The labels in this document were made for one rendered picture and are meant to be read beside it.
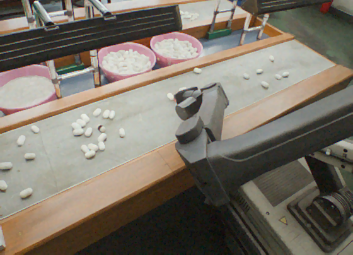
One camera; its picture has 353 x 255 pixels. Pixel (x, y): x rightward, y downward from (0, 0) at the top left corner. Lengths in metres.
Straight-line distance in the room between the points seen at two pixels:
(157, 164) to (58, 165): 0.30
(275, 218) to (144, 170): 0.61
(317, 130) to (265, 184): 0.87
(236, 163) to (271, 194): 0.86
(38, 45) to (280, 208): 1.04
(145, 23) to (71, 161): 0.47
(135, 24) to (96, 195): 0.48
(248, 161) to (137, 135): 0.59
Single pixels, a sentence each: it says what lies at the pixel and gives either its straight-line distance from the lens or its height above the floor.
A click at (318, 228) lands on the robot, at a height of 0.52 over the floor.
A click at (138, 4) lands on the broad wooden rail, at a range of 1.75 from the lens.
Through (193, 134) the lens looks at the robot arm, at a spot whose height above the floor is 1.11.
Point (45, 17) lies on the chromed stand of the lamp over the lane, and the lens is 0.72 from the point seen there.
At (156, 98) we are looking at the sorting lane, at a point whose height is 0.74.
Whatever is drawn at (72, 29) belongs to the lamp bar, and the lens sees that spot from 0.70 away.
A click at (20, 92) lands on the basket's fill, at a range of 1.13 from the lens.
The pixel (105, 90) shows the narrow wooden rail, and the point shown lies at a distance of 1.01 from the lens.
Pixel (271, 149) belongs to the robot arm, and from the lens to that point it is 0.33.
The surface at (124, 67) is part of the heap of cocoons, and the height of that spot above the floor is 0.74.
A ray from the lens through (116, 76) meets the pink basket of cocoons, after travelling 1.11.
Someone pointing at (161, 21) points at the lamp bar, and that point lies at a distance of 0.79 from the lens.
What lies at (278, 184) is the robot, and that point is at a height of 0.47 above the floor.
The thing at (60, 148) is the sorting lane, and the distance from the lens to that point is 0.88.
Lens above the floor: 1.41
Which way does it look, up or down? 45 degrees down
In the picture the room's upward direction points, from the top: 10 degrees clockwise
